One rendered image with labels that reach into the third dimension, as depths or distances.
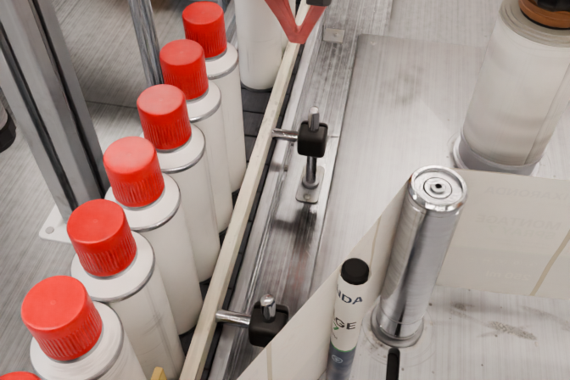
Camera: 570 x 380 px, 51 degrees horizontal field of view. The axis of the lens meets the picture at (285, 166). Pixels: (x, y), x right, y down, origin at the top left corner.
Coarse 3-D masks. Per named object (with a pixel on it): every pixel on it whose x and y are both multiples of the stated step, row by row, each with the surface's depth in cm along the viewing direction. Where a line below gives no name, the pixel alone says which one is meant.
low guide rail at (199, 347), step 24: (288, 48) 71; (288, 72) 69; (264, 120) 63; (264, 144) 61; (240, 192) 57; (240, 216) 55; (240, 240) 55; (216, 264) 51; (216, 288) 50; (192, 360) 46
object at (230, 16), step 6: (228, 6) 69; (234, 6) 69; (228, 12) 68; (234, 12) 68; (228, 18) 68; (234, 18) 68; (228, 24) 67; (234, 24) 69; (228, 30) 67; (228, 36) 67
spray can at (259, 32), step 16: (240, 0) 63; (256, 0) 62; (240, 16) 64; (256, 16) 63; (272, 16) 64; (240, 32) 66; (256, 32) 65; (272, 32) 66; (240, 48) 68; (256, 48) 66; (272, 48) 67; (240, 64) 70; (256, 64) 68; (272, 64) 69; (240, 80) 72; (256, 80) 70; (272, 80) 70
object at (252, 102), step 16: (256, 96) 71; (288, 96) 75; (256, 112) 69; (256, 128) 67; (272, 144) 66; (256, 192) 62; (256, 208) 63; (240, 256) 56; (208, 288) 54; (224, 304) 53; (192, 336) 51; (208, 368) 49
